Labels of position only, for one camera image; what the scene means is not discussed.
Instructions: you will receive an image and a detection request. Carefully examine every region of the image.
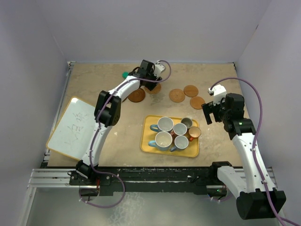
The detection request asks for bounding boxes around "light wooden coaster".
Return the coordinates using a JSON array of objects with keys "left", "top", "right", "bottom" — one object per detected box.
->
[
  {"left": 190, "top": 96, "right": 206, "bottom": 110},
  {"left": 183, "top": 85, "right": 198, "bottom": 97}
]

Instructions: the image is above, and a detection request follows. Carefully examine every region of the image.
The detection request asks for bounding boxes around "yellow tray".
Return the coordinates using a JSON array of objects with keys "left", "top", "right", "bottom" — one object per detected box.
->
[{"left": 140, "top": 115, "right": 199, "bottom": 158}]

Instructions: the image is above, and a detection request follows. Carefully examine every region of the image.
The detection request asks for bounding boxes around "small grey cup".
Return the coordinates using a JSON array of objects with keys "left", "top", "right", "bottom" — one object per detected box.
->
[{"left": 181, "top": 118, "right": 193, "bottom": 129}]

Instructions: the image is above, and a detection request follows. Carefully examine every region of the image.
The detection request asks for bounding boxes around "blue mug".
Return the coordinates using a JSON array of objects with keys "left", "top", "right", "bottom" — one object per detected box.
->
[
  {"left": 170, "top": 136, "right": 189, "bottom": 152},
  {"left": 148, "top": 131, "right": 173, "bottom": 151},
  {"left": 150, "top": 117, "right": 174, "bottom": 132}
]

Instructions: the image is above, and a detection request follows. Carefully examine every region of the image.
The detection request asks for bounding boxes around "yellow framed whiteboard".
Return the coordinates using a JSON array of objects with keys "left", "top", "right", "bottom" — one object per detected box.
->
[{"left": 46, "top": 97, "right": 95, "bottom": 161}]

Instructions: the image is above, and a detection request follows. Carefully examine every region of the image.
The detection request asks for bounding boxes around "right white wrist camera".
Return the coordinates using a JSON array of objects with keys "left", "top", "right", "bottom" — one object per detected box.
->
[{"left": 208, "top": 84, "right": 227, "bottom": 105}]

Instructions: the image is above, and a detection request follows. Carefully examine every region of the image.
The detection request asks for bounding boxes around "green whiteboard eraser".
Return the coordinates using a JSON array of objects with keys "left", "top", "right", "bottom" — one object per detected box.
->
[{"left": 122, "top": 72, "right": 129, "bottom": 79}]

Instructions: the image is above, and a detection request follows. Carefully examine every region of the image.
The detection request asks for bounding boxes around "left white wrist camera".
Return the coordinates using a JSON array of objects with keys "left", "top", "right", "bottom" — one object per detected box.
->
[{"left": 154, "top": 61, "right": 166, "bottom": 76}]

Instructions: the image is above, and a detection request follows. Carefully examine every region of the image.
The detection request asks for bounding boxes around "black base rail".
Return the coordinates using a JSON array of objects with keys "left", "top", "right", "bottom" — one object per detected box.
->
[{"left": 67, "top": 161, "right": 231, "bottom": 196}]

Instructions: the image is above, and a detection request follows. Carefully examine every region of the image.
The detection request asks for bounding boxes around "pink printed mug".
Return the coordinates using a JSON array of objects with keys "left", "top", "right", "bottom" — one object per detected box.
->
[{"left": 171, "top": 123, "right": 187, "bottom": 139}]

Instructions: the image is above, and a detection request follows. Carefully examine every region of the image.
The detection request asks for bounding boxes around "orange copper mug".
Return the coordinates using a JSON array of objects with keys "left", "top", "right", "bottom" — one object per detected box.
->
[{"left": 188, "top": 126, "right": 201, "bottom": 141}]

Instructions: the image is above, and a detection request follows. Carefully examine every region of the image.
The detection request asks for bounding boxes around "woven rattan coaster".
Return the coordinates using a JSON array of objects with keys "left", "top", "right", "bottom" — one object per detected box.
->
[
  {"left": 144, "top": 83, "right": 161, "bottom": 95},
  {"left": 169, "top": 89, "right": 185, "bottom": 103}
]

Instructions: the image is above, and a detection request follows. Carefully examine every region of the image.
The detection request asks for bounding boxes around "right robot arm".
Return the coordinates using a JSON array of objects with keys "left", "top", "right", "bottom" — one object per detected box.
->
[{"left": 202, "top": 91, "right": 286, "bottom": 220}]

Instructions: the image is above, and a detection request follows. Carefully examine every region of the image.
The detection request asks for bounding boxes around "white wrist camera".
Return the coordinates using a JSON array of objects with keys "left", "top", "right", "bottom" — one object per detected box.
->
[
  {"left": 154, "top": 61, "right": 166, "bottom": 76},
  {"left": 208, "top": 84, "right": 227, "bottom": 105}
]

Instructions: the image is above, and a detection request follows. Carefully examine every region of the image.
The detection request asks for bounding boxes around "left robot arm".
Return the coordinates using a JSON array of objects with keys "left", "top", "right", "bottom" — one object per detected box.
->
[{"left": 76, "top": 60, "right": 166, "bottom": 185}]

